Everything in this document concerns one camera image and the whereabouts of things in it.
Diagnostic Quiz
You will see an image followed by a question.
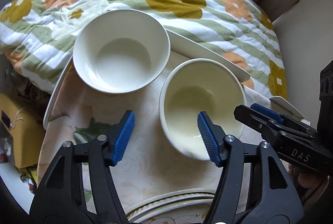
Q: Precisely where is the person's right hand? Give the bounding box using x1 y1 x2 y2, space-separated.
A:
288 164 329 190

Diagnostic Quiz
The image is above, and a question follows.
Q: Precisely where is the cream ceramic bowl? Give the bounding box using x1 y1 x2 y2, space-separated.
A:
159 58 246 161

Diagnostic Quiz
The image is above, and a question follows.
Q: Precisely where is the cream round plate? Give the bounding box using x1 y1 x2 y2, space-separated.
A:
125 188 215 223

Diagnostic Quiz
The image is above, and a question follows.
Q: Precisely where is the white folding table tray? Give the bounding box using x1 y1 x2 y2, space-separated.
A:
43 29 308 130

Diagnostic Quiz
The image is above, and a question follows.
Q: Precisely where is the yellow box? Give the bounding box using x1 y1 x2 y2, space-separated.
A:
1 93 45 169

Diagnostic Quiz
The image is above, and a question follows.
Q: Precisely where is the white floral tablecloth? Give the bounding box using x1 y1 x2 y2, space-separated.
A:
37 53 221 213

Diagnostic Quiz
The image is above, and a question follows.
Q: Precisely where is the floral green striped quilt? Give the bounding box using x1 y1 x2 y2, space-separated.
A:
1 0 288 98

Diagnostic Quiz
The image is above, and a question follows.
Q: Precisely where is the white ceramic bowl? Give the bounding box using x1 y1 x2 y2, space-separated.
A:
73 10 171 94

